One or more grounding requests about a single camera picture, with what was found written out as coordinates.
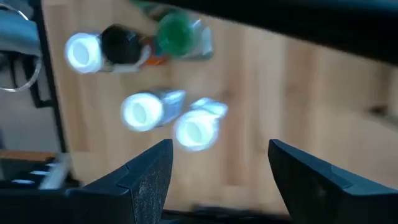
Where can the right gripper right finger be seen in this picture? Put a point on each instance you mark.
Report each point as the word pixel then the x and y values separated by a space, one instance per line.
pixel 317 193

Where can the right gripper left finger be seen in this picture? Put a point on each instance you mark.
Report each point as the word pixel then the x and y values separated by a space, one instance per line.
pixel 140 186

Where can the white-lid glass seasoning jar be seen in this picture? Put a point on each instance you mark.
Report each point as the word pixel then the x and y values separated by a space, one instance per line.
pixel 141 112
pixel 196 132
pixel 83 53

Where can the black-lid brown spice jar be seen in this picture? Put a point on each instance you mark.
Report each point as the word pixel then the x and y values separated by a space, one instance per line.
pixel 121 43

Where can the green-lid oregano spice jar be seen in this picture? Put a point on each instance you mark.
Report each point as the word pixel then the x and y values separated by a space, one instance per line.
pixel 175 34

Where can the dark box blue labels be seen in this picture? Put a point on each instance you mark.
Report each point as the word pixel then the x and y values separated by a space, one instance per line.
pixel 18 175

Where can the silver aluminium bracket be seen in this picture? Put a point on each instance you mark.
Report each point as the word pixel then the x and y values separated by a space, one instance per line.
pixel 54 172

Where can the black aluminium mounting frame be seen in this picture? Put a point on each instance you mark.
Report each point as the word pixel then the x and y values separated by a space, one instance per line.
pixel 51 77

